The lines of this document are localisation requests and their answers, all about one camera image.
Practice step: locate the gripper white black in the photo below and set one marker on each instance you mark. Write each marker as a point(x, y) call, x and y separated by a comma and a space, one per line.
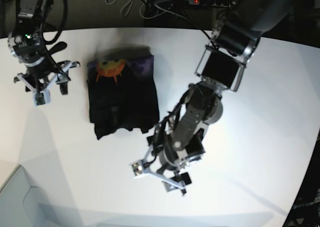
point(44, 84)
point(166, 164)

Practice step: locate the black graphic t-shirt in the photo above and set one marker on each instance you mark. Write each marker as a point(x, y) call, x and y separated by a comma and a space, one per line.
point(122, 93)

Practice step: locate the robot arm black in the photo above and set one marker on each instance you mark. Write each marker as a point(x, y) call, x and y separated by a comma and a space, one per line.
point(176, 143)
point(27, 43)

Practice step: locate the white bin corner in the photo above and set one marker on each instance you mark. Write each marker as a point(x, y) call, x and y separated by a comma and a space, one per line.
point(20, 202)

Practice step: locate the black power strip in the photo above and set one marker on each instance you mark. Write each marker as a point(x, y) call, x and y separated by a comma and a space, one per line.
point(204, 4)

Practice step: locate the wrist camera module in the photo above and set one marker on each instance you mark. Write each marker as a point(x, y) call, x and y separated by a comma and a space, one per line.
point(138, 169)
point(41, 98)

